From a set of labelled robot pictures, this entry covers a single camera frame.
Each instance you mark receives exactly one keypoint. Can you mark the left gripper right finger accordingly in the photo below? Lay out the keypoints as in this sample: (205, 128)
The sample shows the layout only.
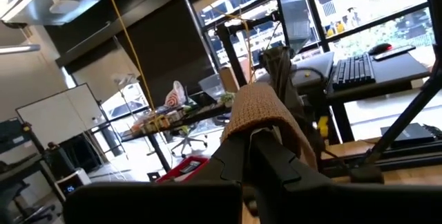
(328, 206)

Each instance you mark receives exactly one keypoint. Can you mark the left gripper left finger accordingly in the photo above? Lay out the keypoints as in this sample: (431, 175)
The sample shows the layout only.
(155, 203)

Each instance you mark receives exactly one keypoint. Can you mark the brown elastic bandage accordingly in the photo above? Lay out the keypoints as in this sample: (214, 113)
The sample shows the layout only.
(259, 110)

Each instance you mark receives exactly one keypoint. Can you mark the red plastic crate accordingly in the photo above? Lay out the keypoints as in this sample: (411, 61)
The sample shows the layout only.
(172, 175)

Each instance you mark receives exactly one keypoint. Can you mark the black device with white stripes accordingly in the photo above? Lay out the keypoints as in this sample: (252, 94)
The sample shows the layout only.
(190, 167)

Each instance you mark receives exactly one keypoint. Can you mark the black keyboard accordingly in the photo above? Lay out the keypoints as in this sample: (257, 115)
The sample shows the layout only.
(354, 72)

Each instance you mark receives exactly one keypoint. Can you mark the grey office chair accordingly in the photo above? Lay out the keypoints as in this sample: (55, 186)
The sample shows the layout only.
(188, 141)

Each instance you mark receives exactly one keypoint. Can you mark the white air purifier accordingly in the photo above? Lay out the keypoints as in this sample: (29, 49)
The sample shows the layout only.
(77, 179)

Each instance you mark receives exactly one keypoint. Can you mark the small green plant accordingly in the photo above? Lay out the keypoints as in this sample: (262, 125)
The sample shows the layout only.
(228, 99)

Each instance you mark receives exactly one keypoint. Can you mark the cluttered side table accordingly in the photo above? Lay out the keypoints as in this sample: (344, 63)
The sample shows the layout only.
(179, 122)

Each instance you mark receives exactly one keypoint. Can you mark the brown cardboard box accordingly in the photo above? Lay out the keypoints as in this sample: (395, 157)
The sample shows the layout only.
(229, 79)

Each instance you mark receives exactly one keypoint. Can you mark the black computer mouse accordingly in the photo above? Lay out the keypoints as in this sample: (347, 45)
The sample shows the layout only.
(380, 48)

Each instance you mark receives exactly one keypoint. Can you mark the black desk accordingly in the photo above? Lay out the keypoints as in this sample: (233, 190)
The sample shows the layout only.
(397, 68)

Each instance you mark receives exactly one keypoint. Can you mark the black metal stand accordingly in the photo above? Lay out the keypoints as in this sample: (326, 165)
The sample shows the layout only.
(229, 51)

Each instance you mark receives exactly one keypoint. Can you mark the empty clear plastic tub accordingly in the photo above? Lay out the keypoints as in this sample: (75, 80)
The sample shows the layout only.
(210, 85)

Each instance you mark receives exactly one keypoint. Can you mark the white bag with red swirl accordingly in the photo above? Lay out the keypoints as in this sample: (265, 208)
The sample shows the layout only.
(176, 96)

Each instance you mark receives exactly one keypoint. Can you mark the white whiteboard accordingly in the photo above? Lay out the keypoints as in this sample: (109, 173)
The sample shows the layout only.
(58, 117)

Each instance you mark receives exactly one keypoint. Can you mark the black shelving unit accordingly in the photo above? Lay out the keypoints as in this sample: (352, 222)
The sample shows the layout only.
(14, 137)

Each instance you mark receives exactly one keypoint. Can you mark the black metal table frame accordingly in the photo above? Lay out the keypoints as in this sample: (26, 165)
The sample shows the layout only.
(407, 116)

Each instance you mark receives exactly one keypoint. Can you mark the black Netgear network switch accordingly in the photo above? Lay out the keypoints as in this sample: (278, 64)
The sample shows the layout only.
(407, 134)

